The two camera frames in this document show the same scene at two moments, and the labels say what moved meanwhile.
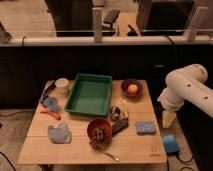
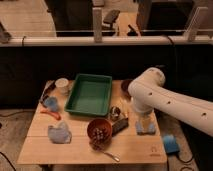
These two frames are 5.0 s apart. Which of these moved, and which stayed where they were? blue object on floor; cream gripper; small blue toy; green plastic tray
Moved: cream gripper
Stayed: blue object on floor; green plastic tray; small blue toy
